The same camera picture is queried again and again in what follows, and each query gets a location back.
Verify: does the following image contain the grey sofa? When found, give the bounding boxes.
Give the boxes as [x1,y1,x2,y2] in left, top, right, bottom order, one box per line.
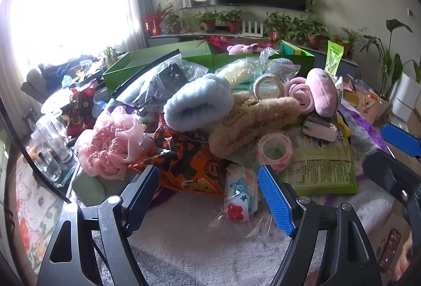
[21,54,106,103]

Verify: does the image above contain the red feather toy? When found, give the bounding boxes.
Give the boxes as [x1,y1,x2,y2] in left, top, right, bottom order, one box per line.
[206,35,229,47]

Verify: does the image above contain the green standing pouch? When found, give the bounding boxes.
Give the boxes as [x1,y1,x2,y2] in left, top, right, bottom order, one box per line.
[324,40,344,74]

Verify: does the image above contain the glass jar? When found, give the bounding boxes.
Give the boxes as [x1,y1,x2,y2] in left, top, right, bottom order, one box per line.
[32,141,64,181]
[36,113,69,155]

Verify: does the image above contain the pale yellow sponge packet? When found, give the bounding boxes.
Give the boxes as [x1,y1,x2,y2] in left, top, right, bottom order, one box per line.
[214,59,264,89]

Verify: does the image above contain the small dark soap box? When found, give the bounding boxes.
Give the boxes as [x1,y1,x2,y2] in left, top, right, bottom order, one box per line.
[302,116,340,142]

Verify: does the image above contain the orange snack bag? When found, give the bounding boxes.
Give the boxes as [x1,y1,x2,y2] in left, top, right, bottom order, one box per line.
[127,113,232,198]

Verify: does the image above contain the red flowers in vase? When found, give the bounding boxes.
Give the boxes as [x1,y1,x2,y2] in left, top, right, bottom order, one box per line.
[142,5,165,37]

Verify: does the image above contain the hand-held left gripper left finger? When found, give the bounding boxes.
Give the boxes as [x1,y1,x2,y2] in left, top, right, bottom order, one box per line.
[36,165,160,286]

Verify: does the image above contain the green sofa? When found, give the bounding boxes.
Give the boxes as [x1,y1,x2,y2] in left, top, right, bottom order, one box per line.
[72,172,107,206]

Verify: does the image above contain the silver steel scrubber ball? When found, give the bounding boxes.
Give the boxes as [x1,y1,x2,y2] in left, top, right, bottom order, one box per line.
[267,57,301,78]

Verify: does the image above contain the dark red phone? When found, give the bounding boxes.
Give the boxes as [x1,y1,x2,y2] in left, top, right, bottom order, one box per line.
[378,228,402,273]

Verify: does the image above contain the pink tape roll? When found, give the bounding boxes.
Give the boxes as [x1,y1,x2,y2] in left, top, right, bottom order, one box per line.
[257,132,294,172]

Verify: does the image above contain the potted green plant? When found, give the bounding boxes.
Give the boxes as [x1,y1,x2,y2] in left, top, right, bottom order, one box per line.
[332,26,369,58]
[161,3,183,34]
[263,12,292,41]
[291,15,329,50]
[194,10,219,32]
[219,9,246,33]

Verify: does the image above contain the large leafy floor plant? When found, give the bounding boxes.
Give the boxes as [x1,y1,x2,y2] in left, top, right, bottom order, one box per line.
[359,19,414,101]

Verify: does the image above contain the black item in plastic bag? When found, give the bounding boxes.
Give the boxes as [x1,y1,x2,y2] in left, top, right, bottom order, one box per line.
[133,58,209,116]

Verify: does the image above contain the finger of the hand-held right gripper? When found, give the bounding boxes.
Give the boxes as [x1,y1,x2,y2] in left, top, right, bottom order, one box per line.
[362,150,421,234]
[382,123,421,158]

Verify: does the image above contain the purple white fluffy blanket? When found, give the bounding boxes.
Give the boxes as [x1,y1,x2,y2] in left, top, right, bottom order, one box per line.
[76,102,421,286]

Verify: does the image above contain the small potted plant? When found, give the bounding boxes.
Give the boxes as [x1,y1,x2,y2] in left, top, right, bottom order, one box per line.
[103,46,118,65]

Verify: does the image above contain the green box with toys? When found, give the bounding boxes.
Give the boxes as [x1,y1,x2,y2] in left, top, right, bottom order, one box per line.
[213,39,316,71]

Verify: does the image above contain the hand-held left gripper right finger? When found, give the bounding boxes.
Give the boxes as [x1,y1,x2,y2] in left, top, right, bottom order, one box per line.
[258,165,384,286]

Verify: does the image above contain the pink organza scrunchie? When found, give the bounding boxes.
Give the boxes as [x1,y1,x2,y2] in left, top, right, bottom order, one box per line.
[74,106,146,180]

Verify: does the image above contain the red floral bag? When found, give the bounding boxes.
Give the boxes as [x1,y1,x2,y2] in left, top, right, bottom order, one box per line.
[67,82,97,139]

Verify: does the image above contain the clear plastic bag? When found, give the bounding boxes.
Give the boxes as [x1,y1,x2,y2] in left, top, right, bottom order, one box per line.
[258,48,280,66]

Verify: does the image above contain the pale floral tape roll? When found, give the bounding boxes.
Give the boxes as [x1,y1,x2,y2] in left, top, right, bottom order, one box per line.
[254,73,284,100]

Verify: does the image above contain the pile of clothes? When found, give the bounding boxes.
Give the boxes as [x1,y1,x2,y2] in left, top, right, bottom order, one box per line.
[39,54,102,89]

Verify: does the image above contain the green snack bag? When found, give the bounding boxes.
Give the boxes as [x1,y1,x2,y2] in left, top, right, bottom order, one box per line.
[284,123,360,196]

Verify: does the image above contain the open cardboard box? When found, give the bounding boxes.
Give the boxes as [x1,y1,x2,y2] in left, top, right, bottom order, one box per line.
[342,77,384,124]

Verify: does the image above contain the small sticker packet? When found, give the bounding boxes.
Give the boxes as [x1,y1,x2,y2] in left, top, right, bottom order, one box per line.
[209,164,264,239]

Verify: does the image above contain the white router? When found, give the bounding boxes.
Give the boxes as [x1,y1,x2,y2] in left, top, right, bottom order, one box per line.
[237,21,264,38]

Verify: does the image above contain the white robot vacuum dock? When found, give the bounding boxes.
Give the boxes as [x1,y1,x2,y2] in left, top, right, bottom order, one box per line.
[391,72,421,124]

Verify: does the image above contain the floral cloth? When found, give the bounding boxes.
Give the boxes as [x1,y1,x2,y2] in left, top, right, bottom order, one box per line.
[15,155,71,277]

